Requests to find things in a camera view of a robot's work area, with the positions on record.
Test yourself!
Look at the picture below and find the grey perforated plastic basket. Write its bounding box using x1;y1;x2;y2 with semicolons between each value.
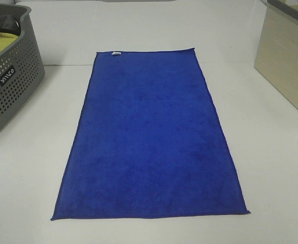
0;4;45;131

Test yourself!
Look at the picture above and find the beige storage box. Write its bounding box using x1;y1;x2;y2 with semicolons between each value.
254;1;298;110

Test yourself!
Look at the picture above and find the blue microfibre towel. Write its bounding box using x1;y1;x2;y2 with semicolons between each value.
52;48;248;220

